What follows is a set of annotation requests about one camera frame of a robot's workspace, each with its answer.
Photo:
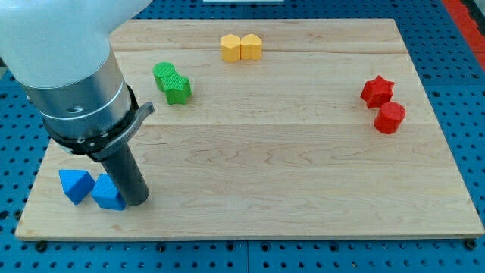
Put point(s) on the red star block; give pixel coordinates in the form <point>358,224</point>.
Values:
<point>376,92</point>

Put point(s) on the yellow hexagon block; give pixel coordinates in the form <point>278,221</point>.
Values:
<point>230,47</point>

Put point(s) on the green star block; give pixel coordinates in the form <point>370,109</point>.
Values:
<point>177,89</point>

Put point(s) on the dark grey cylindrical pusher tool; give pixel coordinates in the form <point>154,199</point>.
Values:
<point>122,168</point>

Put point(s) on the blue triangle block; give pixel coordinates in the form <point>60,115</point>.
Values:
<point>76,184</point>

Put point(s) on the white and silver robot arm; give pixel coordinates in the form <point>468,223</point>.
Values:
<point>60,53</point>

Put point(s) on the blue cube block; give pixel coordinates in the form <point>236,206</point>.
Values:
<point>106,195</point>

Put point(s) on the red cylinder block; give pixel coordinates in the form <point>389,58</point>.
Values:
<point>389,117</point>

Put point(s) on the wooden board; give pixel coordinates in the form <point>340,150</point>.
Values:
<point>281,148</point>

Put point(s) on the green cylinder block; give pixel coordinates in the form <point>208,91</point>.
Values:
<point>161,71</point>

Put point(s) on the yellow heart block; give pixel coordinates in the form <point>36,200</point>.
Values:
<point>251,47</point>

